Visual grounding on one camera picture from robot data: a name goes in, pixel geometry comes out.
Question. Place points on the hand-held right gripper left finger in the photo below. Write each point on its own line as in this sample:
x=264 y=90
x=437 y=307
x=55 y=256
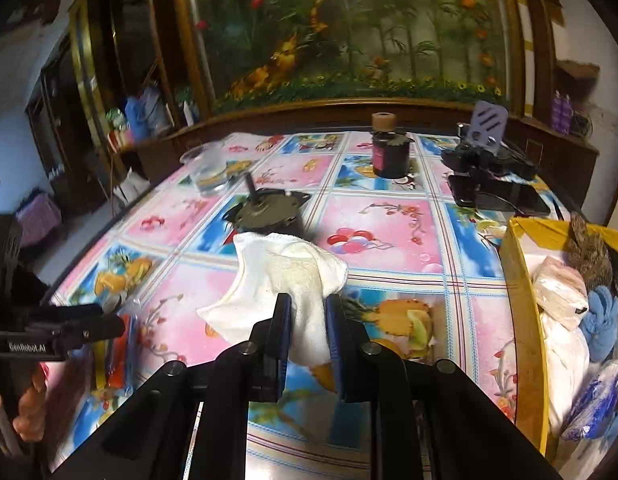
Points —
x=276 y=340

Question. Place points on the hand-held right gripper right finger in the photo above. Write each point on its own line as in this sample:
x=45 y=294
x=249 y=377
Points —
x=335 y=340

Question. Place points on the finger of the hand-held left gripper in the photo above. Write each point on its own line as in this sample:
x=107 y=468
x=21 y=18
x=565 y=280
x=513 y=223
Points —
x=96 y=332
x=74 y=312

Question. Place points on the white towel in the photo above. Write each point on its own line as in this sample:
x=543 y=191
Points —
x=279 y=270

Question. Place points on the yellow cardboard box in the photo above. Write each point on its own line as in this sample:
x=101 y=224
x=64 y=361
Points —
x=519 y=310

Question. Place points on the blue patterned plastic packet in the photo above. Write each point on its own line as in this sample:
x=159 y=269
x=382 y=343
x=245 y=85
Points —
x=594 y=400

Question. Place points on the blue fleece sock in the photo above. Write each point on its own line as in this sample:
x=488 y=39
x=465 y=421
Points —
x=601 y=325

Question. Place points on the person's left hand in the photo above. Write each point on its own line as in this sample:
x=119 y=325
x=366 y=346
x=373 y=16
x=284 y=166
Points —
x=29 y=410

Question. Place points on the table with pink cloth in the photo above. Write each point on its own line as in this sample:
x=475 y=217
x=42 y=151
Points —
x=39 y=215

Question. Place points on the black electric motor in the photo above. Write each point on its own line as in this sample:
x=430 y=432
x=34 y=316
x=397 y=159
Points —
x=269 y=212

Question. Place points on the white plastic bag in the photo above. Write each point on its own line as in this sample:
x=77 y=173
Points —
x=131 y=185

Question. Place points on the clear plastic cup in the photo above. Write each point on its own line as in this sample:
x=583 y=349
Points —
x=209 y=175

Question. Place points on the green packet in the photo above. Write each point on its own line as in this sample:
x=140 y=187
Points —
x=117 y=120

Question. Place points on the black jar with cork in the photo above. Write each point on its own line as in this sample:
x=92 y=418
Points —
x=391 y=155

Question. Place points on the blue plastic jug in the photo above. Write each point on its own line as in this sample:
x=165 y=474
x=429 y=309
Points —
x=135 y=120

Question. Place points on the gold framed glass cabinet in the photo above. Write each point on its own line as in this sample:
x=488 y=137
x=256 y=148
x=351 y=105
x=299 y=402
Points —
x=81 y=85

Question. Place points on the black smartphone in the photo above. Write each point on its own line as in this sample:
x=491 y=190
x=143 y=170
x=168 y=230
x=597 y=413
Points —
x=504 y=197

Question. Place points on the small white bottle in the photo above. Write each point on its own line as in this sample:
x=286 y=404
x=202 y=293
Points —
x=188 y=112

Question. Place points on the black electronic gadget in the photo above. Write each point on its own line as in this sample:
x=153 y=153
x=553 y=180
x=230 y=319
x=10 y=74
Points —
x=489 y=162

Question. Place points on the purple phone stand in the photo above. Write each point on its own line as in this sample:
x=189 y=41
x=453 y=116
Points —
x=489 y=120

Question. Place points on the framed artificial flower display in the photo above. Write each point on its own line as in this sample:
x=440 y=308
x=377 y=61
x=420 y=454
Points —
x=339 y=35

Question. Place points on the purple bottle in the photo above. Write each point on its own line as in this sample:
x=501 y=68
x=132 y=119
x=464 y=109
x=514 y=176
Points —
x=567 y=115
x=557 y=112

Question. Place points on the wooden wall shelf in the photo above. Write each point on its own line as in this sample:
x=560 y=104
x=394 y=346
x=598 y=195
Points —
x=579 y=69

